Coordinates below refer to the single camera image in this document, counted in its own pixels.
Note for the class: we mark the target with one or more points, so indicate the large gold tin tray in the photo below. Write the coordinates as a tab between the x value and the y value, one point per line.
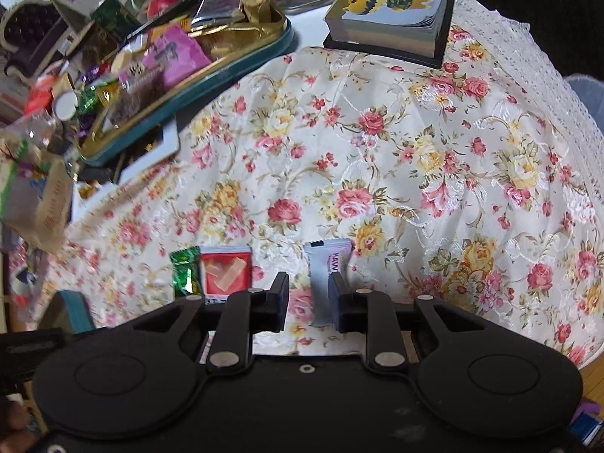
226	66

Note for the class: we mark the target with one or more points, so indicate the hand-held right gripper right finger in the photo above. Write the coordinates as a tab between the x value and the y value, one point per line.
336	304

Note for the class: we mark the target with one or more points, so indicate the red wafer snack packet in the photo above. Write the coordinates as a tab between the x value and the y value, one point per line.
225	273

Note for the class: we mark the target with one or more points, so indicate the brown paper bag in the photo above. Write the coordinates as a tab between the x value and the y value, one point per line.
40	193

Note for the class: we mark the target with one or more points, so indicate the white snack stick packet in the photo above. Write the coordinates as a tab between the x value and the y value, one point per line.
322	283

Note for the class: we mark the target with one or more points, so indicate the person's left hand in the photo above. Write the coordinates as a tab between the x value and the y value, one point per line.
14	422

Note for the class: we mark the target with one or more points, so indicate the grey chair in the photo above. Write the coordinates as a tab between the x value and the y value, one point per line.
587	96

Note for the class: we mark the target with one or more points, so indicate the green foil candy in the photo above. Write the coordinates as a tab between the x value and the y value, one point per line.
185	271

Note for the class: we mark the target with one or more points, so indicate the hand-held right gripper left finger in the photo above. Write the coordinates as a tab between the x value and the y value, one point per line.
282	303

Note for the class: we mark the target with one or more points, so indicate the pink snack packet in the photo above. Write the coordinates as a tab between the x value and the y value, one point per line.
172	59

